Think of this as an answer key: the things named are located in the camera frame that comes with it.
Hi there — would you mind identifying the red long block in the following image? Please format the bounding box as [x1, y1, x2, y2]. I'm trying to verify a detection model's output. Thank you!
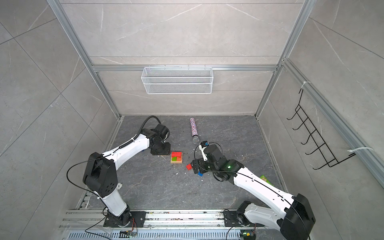
[171, 152, 182, 158]

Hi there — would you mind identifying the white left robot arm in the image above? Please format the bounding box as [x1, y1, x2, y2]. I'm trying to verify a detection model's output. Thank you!
[83, 116, 171, 227]

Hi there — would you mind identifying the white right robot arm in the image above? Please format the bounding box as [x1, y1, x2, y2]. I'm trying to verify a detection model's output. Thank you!
[191, 141, 316, 240]

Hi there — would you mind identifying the purple glitter microphone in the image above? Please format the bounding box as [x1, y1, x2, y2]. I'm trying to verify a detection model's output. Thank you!
[190, 118, 200, 144]

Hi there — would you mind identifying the green snack packet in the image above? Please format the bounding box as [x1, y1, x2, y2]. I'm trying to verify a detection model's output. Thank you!
[260, 175, 272, 185]

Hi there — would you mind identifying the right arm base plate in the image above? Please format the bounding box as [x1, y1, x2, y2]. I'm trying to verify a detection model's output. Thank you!
[223, 210, 255, 227]

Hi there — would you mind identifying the white wire mesh basket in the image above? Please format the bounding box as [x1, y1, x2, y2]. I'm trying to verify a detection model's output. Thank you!
[141, 67, 214, 95]

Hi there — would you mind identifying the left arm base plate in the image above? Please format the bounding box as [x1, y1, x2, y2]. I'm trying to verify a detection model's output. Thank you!
[103, 211, 147, 228]

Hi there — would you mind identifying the aluminium mounting rail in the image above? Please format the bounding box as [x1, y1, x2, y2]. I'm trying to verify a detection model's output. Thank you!
[59, 209, 284, 240]

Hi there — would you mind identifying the black wire hook rack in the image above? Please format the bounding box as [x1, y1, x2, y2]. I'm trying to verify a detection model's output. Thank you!
[287, 89, 356, 170]

